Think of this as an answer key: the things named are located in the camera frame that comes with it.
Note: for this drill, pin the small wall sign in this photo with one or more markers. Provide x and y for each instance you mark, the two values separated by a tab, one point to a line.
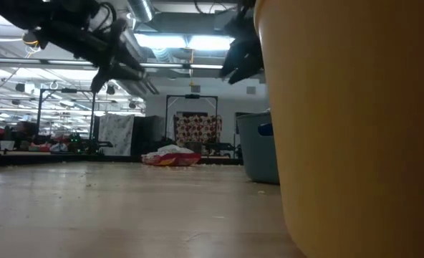
195	88

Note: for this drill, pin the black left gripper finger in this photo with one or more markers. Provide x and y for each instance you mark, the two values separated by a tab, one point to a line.
129	72
100	80

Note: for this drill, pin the grey wall vent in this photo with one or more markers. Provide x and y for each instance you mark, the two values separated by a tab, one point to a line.
251	90

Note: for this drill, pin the ceiling light panel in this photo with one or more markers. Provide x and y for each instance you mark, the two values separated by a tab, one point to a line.
162	41

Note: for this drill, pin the white patterned cloth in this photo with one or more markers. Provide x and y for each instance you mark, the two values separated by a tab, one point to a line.
115	136

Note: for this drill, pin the black frame stand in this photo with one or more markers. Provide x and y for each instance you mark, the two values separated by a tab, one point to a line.
192	96

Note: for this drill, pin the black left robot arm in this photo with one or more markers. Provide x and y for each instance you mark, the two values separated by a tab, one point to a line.
18	12

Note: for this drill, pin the round ceiling device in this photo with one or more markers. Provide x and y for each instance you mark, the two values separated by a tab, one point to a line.
30	39

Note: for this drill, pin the silver air duct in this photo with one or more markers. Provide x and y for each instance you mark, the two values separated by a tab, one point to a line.
140	9

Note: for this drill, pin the red Maruchan ramen packet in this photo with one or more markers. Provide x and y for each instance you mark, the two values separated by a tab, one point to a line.
169	159

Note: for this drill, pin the person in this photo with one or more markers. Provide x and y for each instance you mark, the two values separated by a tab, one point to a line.
24	132

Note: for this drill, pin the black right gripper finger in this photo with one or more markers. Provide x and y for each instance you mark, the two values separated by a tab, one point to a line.
235	59
249	71

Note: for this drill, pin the red floral patterned cloth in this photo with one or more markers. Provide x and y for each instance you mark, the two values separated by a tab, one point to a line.
197	129

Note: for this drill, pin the teal plastic bin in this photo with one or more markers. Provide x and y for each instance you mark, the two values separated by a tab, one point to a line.
255	157

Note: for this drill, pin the yellow plastic bin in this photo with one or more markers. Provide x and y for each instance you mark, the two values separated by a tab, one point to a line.
359	125

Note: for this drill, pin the black aluminium table frame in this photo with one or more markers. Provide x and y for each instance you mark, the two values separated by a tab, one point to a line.
54	158

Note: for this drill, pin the black post frame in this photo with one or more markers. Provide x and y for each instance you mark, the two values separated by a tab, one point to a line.
39	114

